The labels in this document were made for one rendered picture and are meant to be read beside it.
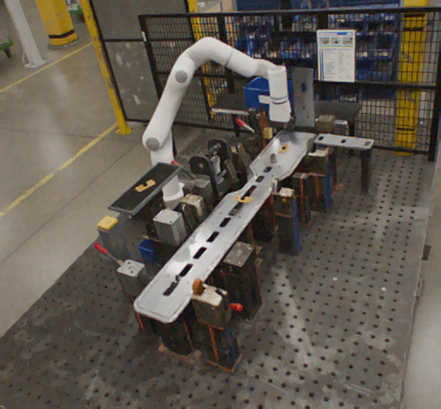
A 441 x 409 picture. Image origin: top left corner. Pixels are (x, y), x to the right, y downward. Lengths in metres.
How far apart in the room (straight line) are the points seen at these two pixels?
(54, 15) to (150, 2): 5.28
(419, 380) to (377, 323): 0.78
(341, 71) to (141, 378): 1.88
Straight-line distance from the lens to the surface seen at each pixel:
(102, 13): 4.92
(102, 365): 2.01
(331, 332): 1.91
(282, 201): 2.03
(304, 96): 2.55
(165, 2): 4.44
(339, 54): 2.72
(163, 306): 1.68
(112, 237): 1.87
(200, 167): 2.12
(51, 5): 9.64
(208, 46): 2.18
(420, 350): 2.78
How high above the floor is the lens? 2.20
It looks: 33 degrees down
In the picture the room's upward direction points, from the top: 11 degrees counter-clockwise
